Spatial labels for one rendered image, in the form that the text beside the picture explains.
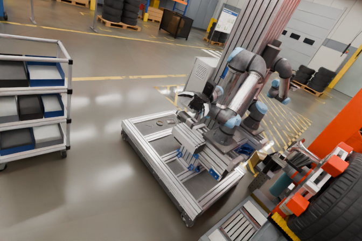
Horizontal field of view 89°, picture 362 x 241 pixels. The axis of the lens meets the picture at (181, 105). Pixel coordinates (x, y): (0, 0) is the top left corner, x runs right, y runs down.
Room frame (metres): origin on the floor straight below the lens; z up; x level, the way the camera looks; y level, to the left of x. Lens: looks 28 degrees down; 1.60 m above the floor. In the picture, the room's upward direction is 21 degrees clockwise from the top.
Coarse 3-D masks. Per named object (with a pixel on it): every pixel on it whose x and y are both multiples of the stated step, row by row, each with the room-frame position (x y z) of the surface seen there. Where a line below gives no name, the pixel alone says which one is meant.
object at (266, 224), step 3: (267, 219) 1.16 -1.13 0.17; (264, 222) 1.16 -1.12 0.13; (267, 222) 1.15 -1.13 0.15; (264, 225) 1.11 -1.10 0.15; (267, 225) 1.12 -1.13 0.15; (261, 228) 1.07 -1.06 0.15; (264, 228) 1.08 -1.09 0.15; (258, 231) 1.02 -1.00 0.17; (261, 231) 1.04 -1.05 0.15; (255, 234) 0.98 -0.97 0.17; (258, 234) 1.01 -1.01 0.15; (252, 237) 0.96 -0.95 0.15; (255, 237) 0.97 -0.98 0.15; (258, 237) 0.98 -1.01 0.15; (249, 240) 0.92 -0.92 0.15; (252, 240) 0.94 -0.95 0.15; (255, 240) 0.95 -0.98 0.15
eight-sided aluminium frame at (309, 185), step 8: (336, 152) 1.03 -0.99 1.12; (344, 152) 1.07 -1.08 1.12; (320, 168) 0.90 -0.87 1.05; (312, 176) 0.87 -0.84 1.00; (328, 176) 0.86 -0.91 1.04; (304, 184) 0.84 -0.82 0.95; (312, 184) 0.83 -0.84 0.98; (320, 184) 0.83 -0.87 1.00; (296, 192) 0.85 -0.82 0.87; (304, 192) 1.11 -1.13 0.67; (312, 192) 0.81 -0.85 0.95; (288, 200) 0.84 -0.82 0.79; (280, 208) 0.93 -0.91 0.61; (288, 208) 0.82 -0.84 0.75
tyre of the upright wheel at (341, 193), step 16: (352, 160) 0.94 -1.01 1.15; (352, 176) 0.82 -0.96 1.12; (336, 192) 0.76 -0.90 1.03; (352, 192) 0.76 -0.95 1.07; (320, 208) 0.73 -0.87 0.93; (336, 208) 0.71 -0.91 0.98; (352, 208) 0.70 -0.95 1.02; (288, 224) 0.80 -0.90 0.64; (304, 224) 0.72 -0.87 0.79; (320, 224) 0.69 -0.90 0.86; (336, 224) 0.67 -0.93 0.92; (352, 224) 0.66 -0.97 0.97; (304, 240) 0.71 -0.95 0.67; (320, 240) 0.66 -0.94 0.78; (336, 240) 0.63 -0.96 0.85; (352, 240) 0.62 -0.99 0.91
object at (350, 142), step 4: (356, 136) 2.69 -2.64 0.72; (360, 136) 2.68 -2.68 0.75; (352, 140) 2.67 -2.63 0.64; (356, 140) 2.65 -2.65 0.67; (360, 140) 2.64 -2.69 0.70; (348, 144) 2.67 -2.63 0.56; (352, 144) 2.65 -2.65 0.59; (356, 144) 2.63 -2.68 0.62; (360, 144) 2.61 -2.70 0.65; (356, 148) 2.61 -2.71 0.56; (360, 148) 2.58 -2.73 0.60; (360, 152) 2.56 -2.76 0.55
